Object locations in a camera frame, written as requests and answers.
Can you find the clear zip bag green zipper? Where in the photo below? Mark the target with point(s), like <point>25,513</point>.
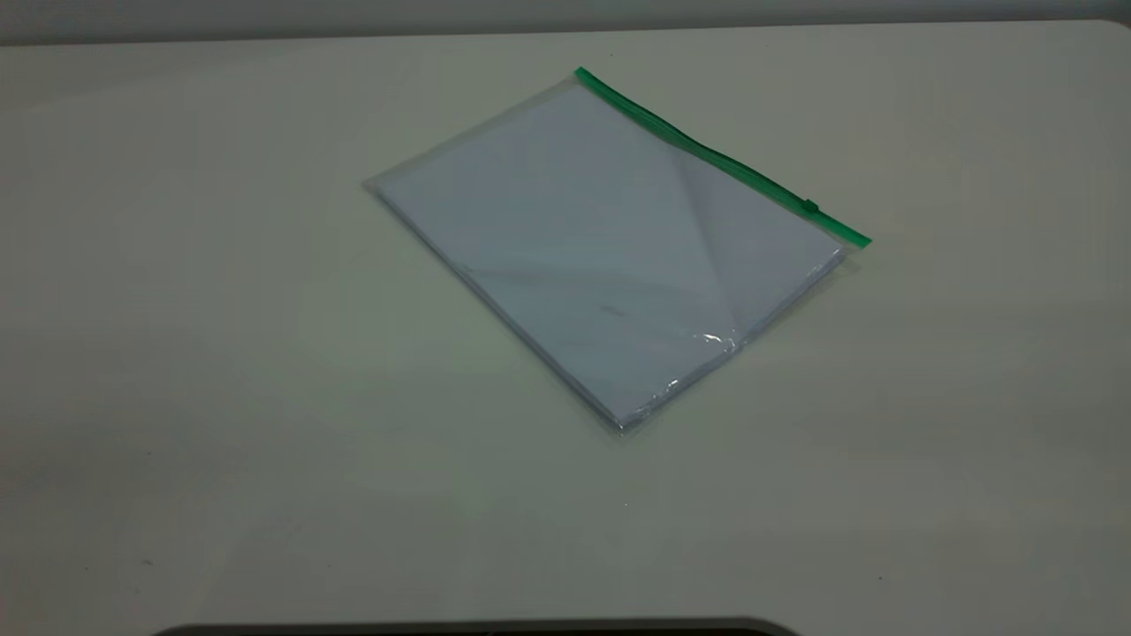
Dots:
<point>618,265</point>

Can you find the white paper stack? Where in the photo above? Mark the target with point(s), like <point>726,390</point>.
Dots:
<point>565,230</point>

